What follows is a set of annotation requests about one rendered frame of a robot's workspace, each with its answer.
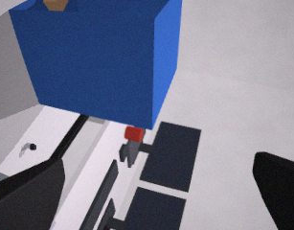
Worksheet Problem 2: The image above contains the large blue box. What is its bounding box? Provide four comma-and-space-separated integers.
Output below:
9, 0, 182, 130

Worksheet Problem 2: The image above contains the tan wooden block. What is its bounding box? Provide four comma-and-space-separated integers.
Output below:
43, 0, 68, 11

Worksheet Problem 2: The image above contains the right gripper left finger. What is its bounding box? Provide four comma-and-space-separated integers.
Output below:
0, 157, 65, 230

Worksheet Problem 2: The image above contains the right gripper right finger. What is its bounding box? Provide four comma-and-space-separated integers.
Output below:
253, 151, 294, 230

